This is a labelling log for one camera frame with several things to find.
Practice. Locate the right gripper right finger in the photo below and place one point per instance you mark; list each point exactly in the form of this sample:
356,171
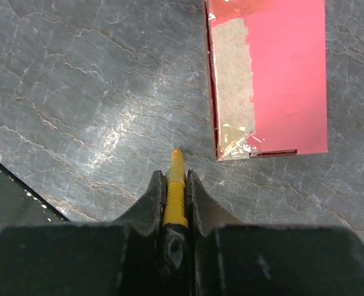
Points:
230,257

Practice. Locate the pink express box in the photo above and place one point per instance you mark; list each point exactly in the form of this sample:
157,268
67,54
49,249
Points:
267,78

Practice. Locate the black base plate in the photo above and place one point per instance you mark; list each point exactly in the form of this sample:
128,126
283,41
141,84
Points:
20,205

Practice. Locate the yellow utility knife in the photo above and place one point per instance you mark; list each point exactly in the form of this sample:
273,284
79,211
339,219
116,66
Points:
173,257

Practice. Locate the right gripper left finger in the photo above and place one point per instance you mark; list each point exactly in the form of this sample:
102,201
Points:
112,258

